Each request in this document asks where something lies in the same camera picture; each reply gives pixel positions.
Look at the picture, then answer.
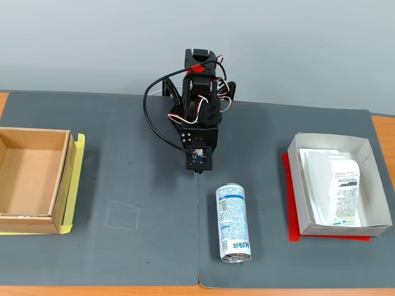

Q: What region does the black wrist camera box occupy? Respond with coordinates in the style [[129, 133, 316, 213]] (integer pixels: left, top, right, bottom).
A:
[[185, 144, 214, 172]]

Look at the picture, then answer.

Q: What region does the white blue Milkis can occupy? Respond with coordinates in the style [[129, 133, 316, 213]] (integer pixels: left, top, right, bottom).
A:
[[215, 183, 252, 265]]

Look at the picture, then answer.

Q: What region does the red white black servo wire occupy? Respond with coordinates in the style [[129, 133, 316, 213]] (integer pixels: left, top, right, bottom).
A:
[[167, 96, 208, 125]]

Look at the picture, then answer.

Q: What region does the white pouch with label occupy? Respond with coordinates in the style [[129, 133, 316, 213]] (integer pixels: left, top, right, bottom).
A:
[[298, 148, 362, 228]]

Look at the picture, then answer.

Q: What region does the red paper sheet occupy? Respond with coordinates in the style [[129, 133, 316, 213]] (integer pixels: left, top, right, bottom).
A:
[[280, 153, 371, 243]]

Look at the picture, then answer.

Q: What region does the black camera cable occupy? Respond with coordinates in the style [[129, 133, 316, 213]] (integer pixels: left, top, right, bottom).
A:
[[143, 68, 194, 152]]

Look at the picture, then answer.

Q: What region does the grey table mat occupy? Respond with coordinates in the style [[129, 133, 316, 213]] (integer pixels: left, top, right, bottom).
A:
[[0, 91, 200, 287], [197, 100, 395, 290]]

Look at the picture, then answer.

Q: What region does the brown cardboard box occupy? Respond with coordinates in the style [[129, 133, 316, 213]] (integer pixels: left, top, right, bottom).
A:
[[0, 126, 77, 235]]

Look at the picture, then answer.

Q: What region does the black table clamp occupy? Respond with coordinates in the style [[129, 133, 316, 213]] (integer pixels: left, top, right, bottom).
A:
[[215, 80, 237, 103], [160, 76, 183, 107]]

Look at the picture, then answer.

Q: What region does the white cardboard box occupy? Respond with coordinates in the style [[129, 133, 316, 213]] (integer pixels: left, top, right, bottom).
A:
[[287, 132, 393, 237]]

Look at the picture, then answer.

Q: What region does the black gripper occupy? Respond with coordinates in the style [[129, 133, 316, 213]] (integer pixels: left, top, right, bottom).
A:
[[180, 101, 222, 175]]

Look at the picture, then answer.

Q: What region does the yellow paper sheet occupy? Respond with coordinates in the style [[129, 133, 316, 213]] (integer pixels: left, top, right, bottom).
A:
[[0, 133, 86, 236]]

